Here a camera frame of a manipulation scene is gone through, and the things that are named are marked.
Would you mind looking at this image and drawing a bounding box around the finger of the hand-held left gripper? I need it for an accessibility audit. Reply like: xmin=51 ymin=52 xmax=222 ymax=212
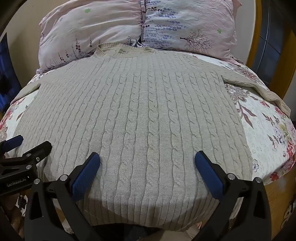
xmin=0 ymin=135 xmax=24 ymax=159
xmin=0 ymin=141 xmax=52 ymax=173

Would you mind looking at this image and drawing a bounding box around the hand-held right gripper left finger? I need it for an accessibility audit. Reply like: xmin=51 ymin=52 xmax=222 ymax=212
xmin=24 ymin=152 xmax=102 ymax=241

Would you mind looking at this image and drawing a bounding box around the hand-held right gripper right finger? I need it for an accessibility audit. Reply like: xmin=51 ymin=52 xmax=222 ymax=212
xmin=195 ymin=151 xmax=271 ymax=241

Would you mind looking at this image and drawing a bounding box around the beige cable-knit sweater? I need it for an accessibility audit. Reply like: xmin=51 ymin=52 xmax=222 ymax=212
xmin=10 ymin=43 xmax=291 ymax=232

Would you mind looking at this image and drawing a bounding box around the dark blue cloth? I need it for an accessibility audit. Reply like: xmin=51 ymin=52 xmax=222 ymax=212
xmin=0 ymin=35 xmax=22 ymax=113

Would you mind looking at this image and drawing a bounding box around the floral bed quilt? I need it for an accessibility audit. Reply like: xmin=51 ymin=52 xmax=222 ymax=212
xmin=0 ymin=53 xmax=296 ymax=232

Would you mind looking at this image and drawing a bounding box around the lavender print duvet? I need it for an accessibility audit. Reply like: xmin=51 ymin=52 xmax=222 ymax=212
xmin=38 ymin=0 xmax=143 ymax=72

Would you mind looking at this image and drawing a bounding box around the wooden headboard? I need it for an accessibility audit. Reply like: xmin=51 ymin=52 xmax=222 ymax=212
xmin=245 ymin=0 xmax=296 ymax=93

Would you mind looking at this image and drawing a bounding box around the lavender print pillow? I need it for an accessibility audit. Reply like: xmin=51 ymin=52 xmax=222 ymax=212
xmin=139 ymin=0 xmax=242 ymax=62

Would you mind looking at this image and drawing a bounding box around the wooden bed frame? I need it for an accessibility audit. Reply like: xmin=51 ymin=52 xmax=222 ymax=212
xmin=264 ymin=178 xmax=296 ymax=234

